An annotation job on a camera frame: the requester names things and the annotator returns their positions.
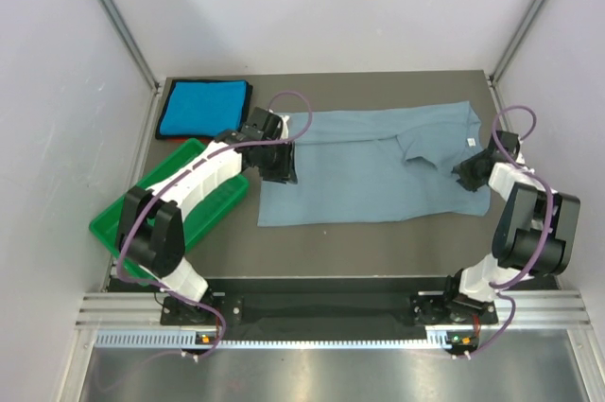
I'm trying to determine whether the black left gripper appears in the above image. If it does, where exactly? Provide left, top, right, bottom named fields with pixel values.
left=257, top=138, right=297, bottom=184

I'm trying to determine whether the light blue t-shirt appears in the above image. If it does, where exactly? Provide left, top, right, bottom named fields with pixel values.
left=257, top=102, right=491, bottom=227

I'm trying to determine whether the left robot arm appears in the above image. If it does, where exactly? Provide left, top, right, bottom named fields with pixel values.
left=115, top=107, right=298, bottom=323

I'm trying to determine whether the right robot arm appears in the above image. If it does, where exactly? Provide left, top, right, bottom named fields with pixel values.
left=441, top=131, right=580, bottom=323

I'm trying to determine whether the folded black t-shirt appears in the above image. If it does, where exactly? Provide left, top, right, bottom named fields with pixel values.
left=154, top=78, right=254, bottom=142

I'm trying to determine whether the folded bright blue t-shirt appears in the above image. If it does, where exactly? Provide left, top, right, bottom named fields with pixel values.
left=159, top=79, right=249, bottom=140

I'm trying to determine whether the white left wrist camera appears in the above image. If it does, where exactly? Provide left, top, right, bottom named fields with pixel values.
left=278, top=114, right=292, bottom=143

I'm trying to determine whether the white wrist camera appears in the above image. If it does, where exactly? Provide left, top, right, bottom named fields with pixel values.
left=278, top=114, right=292, bottom=143
left=513, top=138, right=527, bottom=166

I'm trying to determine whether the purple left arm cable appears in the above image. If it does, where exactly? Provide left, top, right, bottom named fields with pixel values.
left=115, top=92, right=314, bottom=365

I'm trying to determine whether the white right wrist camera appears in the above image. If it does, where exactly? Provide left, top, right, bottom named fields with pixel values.
left=513, top=138, right=527, bottom=166

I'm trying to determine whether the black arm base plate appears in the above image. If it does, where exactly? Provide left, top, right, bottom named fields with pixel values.
left=160, top=290, right=497, bottom=327

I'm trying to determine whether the grey slotted cable duct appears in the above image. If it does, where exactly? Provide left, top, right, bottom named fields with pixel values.
left=94, top=329, right=474, bottom=351

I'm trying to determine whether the aluminium frame rail front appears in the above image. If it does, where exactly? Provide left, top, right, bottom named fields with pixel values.
left=76, top=290, right=590, bottom=330

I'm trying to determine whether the right aluminium corner post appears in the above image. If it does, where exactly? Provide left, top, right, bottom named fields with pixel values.
left=488, top=0, right=548, bottom=88

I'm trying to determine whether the aluminium corner post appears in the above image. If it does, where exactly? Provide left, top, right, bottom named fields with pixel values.
left=488, top=0, right=548, bottom=88
left=65, top=0, right=164, bottom=91

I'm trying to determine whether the left aluminium corner post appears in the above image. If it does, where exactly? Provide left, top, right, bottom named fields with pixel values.
left=65, top=0, right=164, bottom=91

